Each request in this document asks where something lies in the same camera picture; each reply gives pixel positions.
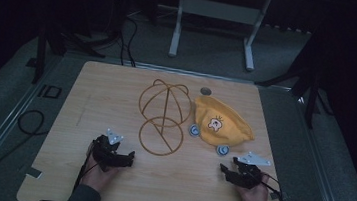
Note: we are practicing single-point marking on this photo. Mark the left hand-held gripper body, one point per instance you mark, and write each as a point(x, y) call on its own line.
point(104, 153)

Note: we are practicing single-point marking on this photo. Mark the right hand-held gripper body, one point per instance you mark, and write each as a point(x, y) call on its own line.
point(249, 176)

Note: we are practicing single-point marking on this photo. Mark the yellow hat with bear print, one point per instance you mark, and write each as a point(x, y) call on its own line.
point(227, 124)

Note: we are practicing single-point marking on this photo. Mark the person's right hand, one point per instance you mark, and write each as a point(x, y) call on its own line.
point(256, 197)

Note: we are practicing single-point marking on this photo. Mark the person's left hand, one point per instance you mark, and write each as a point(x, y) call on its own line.
point(96, 177)

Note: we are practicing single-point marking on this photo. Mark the grey tape piece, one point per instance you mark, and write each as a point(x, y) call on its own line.
point(278, 195)

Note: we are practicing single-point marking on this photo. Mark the grey round table grommet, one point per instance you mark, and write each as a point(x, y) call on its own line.
point(205, 91)

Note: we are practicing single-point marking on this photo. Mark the black tape floor marker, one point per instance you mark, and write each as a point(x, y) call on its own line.
point(50, 91)

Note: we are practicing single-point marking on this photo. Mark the black tripod stand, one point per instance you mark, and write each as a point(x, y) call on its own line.
point(311, 106)
point(39, 62)

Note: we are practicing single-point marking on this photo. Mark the white metal table frame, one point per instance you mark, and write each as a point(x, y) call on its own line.
point(221, 10)

